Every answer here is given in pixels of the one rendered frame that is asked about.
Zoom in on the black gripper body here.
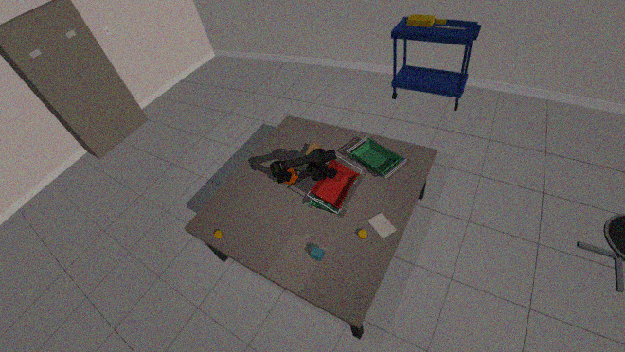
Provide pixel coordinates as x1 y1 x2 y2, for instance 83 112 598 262
306 163 337 179

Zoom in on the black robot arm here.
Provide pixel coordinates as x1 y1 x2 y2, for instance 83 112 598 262
270 149 337 184

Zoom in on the small teal block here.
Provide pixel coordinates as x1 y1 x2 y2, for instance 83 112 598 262
310 246 324 261

